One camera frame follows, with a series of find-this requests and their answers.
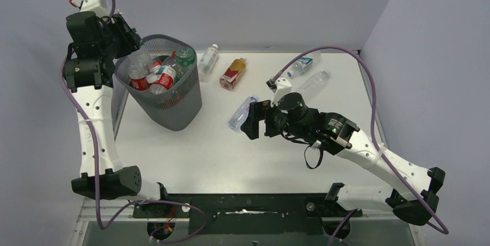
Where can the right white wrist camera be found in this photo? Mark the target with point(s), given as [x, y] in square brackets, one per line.
[280, 87]

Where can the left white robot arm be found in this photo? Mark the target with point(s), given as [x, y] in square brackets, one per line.
[87, 78]

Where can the pink blue label bottle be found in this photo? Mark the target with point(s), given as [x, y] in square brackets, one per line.
[240, 115]

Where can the red label bottle front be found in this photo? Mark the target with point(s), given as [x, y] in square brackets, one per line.
[155, 68]

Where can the green tinted bottle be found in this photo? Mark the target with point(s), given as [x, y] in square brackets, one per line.
[184, 58]

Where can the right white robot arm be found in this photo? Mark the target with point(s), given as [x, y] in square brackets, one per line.
[409, 191]

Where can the blue label clear bottle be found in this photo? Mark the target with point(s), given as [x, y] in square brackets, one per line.
[303, 64]

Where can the clear bottle white label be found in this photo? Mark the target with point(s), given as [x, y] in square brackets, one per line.
[207, 62]

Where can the plain clear bottle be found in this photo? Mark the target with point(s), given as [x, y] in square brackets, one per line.
[314, 85]

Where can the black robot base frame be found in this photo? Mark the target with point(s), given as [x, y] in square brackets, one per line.
[276, 213]

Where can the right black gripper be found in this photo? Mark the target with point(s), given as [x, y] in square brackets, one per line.
[258, 112]

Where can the grey ribbed waste bin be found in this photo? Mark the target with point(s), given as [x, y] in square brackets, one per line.
[175, 108]

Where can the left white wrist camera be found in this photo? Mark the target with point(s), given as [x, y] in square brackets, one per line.
[99, 7]

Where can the red yellow label bottle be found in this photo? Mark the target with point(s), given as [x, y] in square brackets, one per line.
[233, 73]

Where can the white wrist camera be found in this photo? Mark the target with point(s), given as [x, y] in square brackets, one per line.
[280, 87]
[99, 7]

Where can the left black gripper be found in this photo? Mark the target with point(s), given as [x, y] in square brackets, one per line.
[130, 40]

